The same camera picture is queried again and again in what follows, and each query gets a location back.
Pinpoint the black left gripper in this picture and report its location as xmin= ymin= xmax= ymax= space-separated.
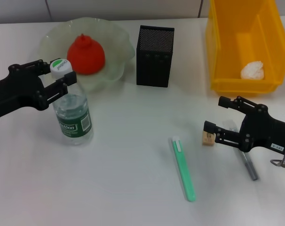
xmin=0 ymin=58 xmax=78 ymax=121

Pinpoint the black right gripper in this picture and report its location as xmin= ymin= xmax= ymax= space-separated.
xmin=203 ymin=95 xmax=285 ymax=153

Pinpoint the beige eraser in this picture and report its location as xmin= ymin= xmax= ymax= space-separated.
xmin=202 ymin=130 xmax=216 ymax=146

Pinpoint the orange fruit with nub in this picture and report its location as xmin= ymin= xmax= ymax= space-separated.
xmin=67 ymin=33 xmax=106 ymax=75

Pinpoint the grey pen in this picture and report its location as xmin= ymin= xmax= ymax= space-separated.
xmin=223 ymin=119 xmax=260 ymax=181

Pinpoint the clear water bottle green label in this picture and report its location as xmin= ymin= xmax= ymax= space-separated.
xmin=50 ymin=58 xmax=94 ymax=146

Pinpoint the white paper ball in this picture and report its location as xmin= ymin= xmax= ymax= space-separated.
xmin=240 ymin=60 xmax=265 ymax=80

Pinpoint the green pen white clip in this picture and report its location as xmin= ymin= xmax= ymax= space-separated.
xmin=171 ymin=136 xmax=197 ymax=202

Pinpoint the pale green glass fruit plate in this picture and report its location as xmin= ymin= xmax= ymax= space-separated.
xmin=36 ymin=16 xmax=136 ymax=94

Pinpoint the black mesh pen holder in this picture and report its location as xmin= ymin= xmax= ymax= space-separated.
xmin=135 ymin=25 xmax=175 ymax=88

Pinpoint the yellow plastic storage bin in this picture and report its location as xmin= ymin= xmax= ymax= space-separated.
xmin=205 ymin=0 xmax=285 ymax=97

